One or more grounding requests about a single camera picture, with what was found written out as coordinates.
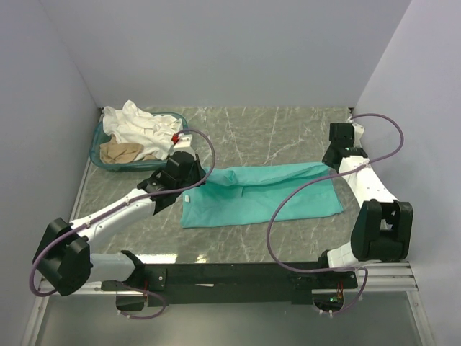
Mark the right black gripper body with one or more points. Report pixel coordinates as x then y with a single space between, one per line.
325 158

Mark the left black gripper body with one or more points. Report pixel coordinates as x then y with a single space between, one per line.
194 178

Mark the teal t shirt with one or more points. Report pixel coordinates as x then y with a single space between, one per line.
239 196

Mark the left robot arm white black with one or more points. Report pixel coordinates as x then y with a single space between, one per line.
65 257

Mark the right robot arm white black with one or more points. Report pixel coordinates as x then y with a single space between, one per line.
382 230

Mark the teal plastic basket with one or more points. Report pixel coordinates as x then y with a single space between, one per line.
138 166

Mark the beige t shirt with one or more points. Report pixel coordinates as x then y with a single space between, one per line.
113 152

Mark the white t shirt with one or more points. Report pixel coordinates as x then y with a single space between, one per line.
133 125

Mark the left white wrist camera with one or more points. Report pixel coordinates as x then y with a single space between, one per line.
181 142

